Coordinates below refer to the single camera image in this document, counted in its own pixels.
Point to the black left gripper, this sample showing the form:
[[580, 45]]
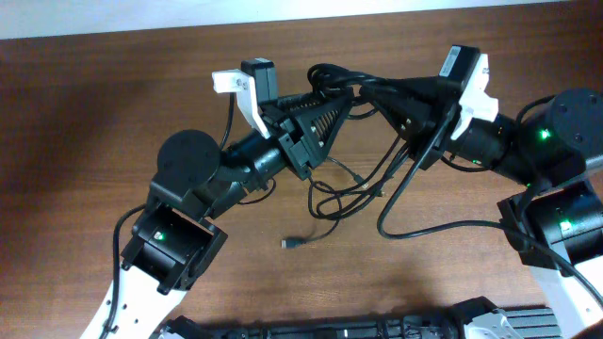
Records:
[[292, 133]]

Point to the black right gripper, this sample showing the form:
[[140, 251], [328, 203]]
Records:
[[434, 137]]

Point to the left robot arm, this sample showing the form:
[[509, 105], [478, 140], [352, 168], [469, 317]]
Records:
[[198, 179]]

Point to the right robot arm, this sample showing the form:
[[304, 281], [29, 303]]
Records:
[[553, 148]]

